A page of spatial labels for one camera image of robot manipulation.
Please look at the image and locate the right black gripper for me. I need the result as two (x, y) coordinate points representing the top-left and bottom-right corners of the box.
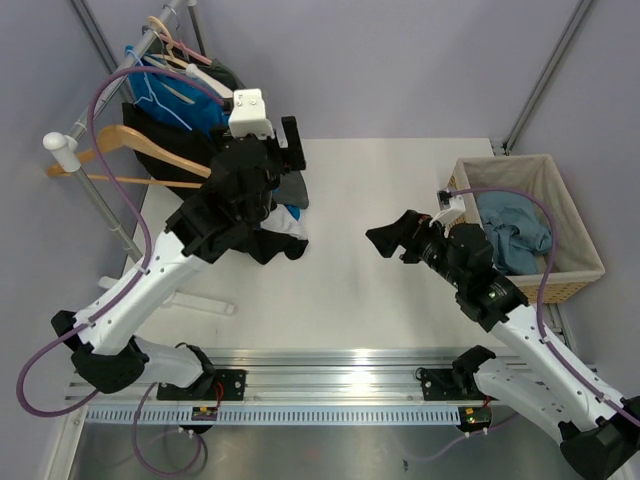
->
(366, 210), (466, 290)

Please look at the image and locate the grey-blue t shirt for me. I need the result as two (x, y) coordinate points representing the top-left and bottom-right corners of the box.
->
(476, 191), (553, 276)

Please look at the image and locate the brown wooden hanger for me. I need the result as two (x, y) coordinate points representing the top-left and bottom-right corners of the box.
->
(44, 124), (211, 189)

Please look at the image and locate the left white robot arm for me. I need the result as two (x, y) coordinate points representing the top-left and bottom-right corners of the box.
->
(52, 116), (306, 399)

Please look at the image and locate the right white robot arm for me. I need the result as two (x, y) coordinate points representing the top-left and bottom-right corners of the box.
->
(366, 210), (639, 479)

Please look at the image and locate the dark grey t shirt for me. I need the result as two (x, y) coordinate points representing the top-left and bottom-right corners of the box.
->
(199, 60), (309, 210)

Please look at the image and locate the white t shirt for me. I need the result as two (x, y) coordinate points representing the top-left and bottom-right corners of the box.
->
(186, 64), (309, 240)

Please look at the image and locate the black t shirt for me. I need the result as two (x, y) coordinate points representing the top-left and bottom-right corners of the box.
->
(122, 103), (309, 265)

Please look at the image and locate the bright blue t shirt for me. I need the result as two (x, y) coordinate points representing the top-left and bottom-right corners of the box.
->
(124, 45), (302, 221)

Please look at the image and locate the pink hanger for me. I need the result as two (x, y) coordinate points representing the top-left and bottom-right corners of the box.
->
(160, 33), (213, 66)

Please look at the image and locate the wicker laundry basket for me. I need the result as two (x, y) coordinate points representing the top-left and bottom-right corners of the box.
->
(448, 155), (605, 304)

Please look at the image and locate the metal clothes rack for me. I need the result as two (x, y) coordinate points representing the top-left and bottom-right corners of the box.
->
(42, 0), (236, 316)

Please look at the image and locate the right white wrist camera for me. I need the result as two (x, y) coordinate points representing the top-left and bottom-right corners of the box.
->
(428, 190), (466, 233)

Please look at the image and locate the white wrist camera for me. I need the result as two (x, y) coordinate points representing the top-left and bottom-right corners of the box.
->
(228, 88), (275, 140)
(428, 190), (466, 233)

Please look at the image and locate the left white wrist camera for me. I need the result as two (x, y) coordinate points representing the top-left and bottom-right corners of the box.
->
(228, 88), (275, 140)

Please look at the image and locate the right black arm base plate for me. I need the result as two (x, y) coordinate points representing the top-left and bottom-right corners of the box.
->
(414, 367), (494, 402)

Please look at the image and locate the aluminium mounting rail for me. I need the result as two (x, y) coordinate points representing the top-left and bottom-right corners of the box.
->
(64, 348), (601, 405)

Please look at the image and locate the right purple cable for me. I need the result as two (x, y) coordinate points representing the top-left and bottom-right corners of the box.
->
(444, 187), (640, 416)

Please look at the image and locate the purple cable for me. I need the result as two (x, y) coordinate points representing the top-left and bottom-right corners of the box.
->
(17, 67), (236, 417)
(444, 187), (640, 416)

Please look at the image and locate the white slotted cable duct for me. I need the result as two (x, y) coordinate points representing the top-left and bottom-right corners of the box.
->
(85, 405), (461, 426)

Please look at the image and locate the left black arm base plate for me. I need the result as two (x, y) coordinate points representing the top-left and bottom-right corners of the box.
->
(156, 369), (247, 402)

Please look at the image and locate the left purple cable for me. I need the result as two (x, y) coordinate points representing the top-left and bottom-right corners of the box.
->
(17, 67), (236, 417)

